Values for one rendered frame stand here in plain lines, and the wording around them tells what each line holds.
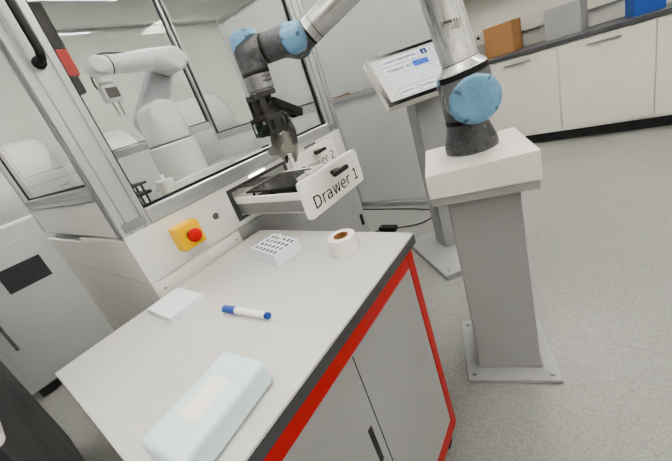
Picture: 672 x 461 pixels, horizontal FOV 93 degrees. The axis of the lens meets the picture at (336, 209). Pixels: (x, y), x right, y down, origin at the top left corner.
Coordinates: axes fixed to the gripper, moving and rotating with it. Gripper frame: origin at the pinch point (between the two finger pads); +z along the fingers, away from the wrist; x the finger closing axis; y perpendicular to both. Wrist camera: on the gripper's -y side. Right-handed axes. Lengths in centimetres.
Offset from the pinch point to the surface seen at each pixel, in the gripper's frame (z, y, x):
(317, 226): 36.9, -22.6, -22.3
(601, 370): 96, -33, 73
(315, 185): 7.5, 5.6, 11.0
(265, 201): 10.1, 9.2, -7.8
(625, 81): 50, -296, 97
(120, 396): 22, 64, 6
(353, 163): 8.5, -14.6, 11.1
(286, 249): 18.5, 21.5, 9.1
